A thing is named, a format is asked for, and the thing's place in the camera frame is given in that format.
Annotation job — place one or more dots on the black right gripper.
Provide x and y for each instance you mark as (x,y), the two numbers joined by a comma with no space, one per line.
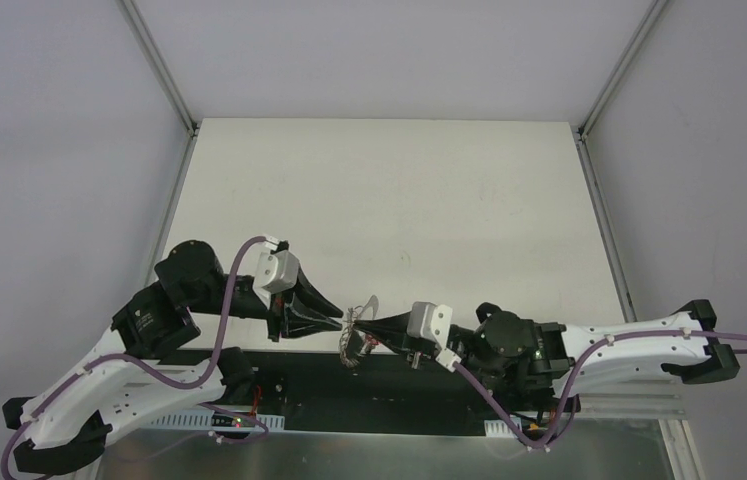
(414,340)

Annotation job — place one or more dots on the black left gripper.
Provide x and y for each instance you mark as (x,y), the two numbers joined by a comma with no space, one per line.
(282,314)

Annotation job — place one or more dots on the large steel keyring plate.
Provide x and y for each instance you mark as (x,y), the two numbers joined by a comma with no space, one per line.
(355,345)

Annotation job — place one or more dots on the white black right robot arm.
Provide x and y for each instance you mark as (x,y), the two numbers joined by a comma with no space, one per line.
(525,364)

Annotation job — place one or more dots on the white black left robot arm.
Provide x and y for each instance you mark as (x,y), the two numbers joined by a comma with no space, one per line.
(164,351)

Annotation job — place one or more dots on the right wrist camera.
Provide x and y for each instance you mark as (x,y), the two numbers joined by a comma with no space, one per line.
(431,322)

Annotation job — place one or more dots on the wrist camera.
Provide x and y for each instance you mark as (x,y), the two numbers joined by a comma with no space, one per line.
(277,269)
(431,322)

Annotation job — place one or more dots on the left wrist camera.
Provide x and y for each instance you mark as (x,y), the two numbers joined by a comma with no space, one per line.
(277,269)

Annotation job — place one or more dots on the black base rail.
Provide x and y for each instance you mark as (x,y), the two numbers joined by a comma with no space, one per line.
(315,392)

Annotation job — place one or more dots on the metal base plate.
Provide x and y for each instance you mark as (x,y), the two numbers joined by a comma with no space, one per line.
(591,449)

